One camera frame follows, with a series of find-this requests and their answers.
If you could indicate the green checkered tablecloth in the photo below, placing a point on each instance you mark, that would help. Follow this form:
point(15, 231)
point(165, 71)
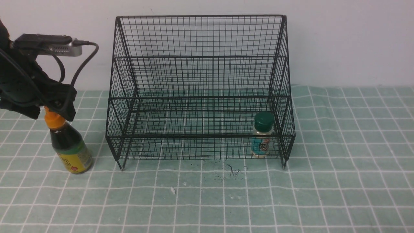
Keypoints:
point(350, 171)

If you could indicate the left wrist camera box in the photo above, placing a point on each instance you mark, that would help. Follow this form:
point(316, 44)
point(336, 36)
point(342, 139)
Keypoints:
point(40, 44)

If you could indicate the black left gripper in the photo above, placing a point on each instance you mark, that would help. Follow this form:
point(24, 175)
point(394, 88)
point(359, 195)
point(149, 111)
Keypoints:
point(25, 87)

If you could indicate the dark sauce bottle orange cap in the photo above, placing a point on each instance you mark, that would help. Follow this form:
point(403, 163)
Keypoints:
point(68, 143)

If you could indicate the seasoning shaker green cap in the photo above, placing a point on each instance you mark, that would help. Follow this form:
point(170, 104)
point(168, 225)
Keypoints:
point(262, 131)

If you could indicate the black wire mesh rack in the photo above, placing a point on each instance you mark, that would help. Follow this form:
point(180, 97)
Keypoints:
point(187, 87)

